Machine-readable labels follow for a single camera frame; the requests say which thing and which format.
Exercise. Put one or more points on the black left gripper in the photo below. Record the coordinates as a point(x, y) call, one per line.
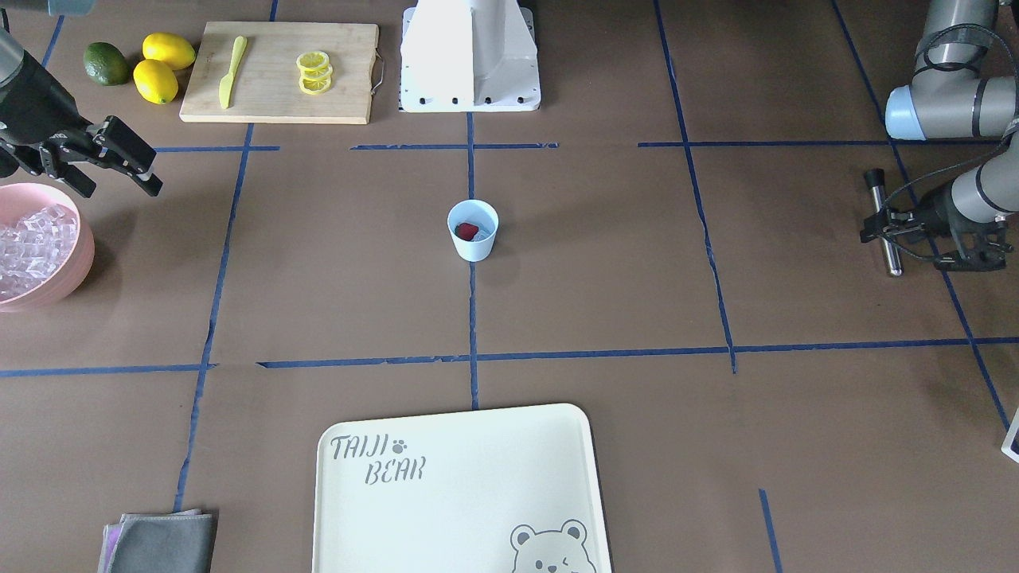
point(937, 213)

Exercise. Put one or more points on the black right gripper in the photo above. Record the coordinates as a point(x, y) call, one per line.
point(33, 107)

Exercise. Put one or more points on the steel muddler black tip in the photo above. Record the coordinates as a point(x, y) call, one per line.
point(875, 181)

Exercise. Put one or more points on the red strawberry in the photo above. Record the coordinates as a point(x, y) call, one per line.
point(466, 232)

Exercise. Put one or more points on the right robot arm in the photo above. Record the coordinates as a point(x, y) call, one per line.
point(43, 133)

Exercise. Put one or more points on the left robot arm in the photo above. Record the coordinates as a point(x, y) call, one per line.
point(964, 84)

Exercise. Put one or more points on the clear ice cubes pile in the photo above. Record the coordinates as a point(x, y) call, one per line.
point(35, 247)

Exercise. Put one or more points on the light blue paper cup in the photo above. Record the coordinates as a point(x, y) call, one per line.
point(482, 214)

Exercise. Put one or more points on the pink bowl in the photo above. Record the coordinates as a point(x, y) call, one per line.
point(21, 199)

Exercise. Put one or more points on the green lime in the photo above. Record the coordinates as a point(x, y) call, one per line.
point(105, 65)

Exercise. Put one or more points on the yellow lemon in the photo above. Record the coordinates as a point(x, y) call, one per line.
point(155, 81)
point(173, 50)

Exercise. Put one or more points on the yellow plastic knife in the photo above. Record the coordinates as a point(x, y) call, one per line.
point(226, 83)

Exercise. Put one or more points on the wooden cutting board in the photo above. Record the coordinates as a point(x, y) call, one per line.
point(266, 88)

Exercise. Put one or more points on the lemon slices stack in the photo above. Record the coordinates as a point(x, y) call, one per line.
point(315, 72)

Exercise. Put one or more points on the folded grey cloth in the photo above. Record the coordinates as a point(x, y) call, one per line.
point(175, 542)

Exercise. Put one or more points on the cream bear print tray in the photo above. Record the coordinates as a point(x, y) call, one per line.
point(514, 489)

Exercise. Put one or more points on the white wire rack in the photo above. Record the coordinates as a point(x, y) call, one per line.
point(1009, 446)

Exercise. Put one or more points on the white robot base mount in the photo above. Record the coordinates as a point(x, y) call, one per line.
point(469, 57)

